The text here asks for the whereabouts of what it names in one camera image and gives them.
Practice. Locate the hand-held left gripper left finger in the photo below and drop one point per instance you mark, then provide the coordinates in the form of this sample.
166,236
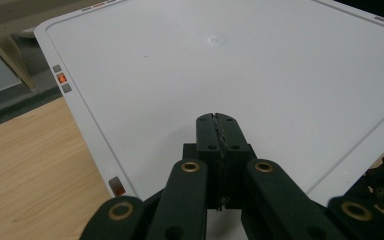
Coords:
208,133

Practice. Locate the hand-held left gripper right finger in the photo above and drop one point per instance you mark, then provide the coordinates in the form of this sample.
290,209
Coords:
233,140

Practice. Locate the white plastic tray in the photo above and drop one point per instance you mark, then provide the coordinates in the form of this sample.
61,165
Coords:
213,76

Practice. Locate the dark grey ledge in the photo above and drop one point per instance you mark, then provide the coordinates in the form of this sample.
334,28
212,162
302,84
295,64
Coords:
16,100

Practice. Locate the beige frame post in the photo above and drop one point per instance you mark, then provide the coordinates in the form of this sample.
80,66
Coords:
11,58

